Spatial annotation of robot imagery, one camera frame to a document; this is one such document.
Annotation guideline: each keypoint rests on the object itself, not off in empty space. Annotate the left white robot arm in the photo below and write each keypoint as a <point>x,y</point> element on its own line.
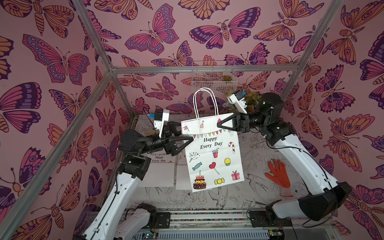
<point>120,186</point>

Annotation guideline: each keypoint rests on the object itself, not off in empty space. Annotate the aluminium frame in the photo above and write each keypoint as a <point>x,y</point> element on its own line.
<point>23,204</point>

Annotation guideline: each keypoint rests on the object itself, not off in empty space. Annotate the white paper bag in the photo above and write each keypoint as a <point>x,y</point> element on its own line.
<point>161,171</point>
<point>214,157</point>
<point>182,174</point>

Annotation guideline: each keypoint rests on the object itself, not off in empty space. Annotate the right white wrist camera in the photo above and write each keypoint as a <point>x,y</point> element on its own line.
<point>238,100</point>

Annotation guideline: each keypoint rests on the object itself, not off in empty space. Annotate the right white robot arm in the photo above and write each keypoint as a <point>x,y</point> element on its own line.
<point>326,193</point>

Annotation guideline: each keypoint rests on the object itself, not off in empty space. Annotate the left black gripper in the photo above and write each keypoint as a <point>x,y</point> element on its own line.
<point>168,146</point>

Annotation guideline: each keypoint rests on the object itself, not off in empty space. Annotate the white wire wall basket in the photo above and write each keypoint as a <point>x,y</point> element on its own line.
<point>212,77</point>

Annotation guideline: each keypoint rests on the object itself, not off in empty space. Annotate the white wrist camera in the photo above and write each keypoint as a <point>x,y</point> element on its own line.
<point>238,100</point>
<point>160,117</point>

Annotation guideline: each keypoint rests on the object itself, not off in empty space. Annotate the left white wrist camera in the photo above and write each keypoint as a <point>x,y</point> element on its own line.
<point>160,117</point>

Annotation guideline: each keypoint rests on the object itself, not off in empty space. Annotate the small succulent in basket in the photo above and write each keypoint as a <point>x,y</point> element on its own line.
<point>227,78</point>

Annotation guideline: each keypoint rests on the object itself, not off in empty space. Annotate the red rubber glove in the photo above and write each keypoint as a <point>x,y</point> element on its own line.
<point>278,174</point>

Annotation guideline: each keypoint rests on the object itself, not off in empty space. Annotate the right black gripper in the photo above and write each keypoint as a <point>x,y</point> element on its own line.
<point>243,122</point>

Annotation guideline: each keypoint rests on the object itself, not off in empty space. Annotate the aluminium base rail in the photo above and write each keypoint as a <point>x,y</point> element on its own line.
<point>236,224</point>

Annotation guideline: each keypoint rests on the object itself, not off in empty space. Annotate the green potted plant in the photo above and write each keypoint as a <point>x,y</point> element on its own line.
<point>252,100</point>

